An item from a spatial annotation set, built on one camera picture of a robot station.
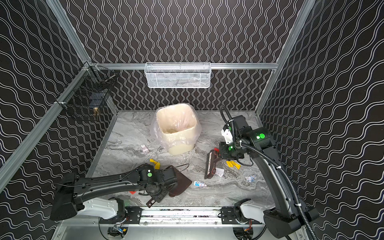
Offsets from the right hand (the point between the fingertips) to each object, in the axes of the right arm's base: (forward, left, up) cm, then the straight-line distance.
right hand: (221, 154), depth 67 cm
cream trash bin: (+27, +23, -10) cm, 37 cm away
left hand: (-15, +27, -16) cm, 34 cm away
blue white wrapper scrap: (-5, +9, -25) cm, 27 cm away
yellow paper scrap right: (+8, -10, -26) cm, 29 cm away
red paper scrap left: (-10, +46, -25) cm, 53 cm away
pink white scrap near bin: (+17, +46, -23) cm, 54 cm away
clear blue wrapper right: (0, -21, -27) cm, 34 cm away
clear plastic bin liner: (+14, +32, -3) cm, 35 cm away
